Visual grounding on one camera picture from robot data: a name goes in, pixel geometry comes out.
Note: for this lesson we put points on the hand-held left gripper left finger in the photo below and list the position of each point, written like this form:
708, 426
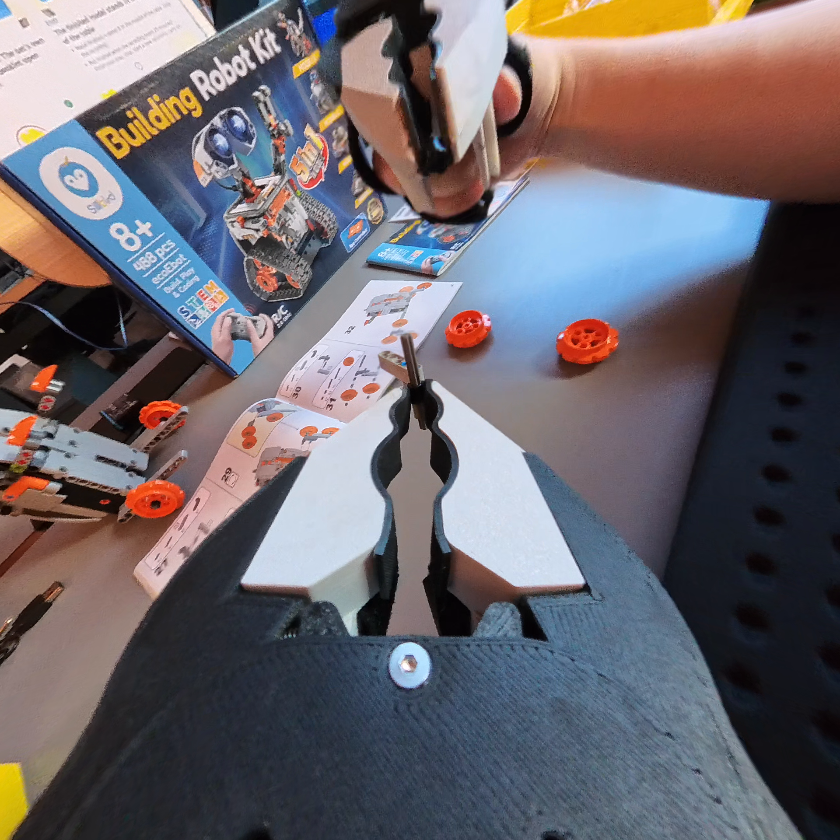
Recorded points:
315, 525

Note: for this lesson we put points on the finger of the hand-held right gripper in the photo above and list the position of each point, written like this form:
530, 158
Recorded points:
466, 72
381, 112

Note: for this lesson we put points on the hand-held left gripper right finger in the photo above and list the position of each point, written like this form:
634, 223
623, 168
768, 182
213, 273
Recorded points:
512, 525

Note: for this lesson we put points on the instruction booklet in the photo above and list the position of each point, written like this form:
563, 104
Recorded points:
328, 374

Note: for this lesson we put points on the orange toy wheel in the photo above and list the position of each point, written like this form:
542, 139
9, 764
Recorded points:
467, 328
587, 341

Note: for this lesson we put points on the yellow plastic parts bin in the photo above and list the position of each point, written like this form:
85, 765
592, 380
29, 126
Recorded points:
11, 801

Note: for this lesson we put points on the person's right forearm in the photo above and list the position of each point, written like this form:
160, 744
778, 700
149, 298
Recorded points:
696, 99

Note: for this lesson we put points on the grey desk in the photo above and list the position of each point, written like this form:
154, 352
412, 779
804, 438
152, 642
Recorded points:
630, 420

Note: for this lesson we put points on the wooden office desk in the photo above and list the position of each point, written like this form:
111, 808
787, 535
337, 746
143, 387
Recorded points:
46, 250

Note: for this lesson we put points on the person's right hand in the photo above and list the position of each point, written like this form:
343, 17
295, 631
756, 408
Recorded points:
525, 118

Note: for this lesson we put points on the blue cover booklet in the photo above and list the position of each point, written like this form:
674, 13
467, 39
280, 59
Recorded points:
427, 247

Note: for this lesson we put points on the small yellow bin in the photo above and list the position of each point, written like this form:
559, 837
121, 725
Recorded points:
617, 16

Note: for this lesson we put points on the blue robot kit box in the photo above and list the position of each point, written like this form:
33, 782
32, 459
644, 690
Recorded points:
197, 197

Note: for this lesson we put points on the partly built toy robot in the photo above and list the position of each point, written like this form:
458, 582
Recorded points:
79, 460

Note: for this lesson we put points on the black foam mat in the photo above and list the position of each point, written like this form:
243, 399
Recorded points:
768, 525

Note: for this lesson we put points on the curled white poster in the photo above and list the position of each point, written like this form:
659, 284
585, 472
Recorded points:
79, 53

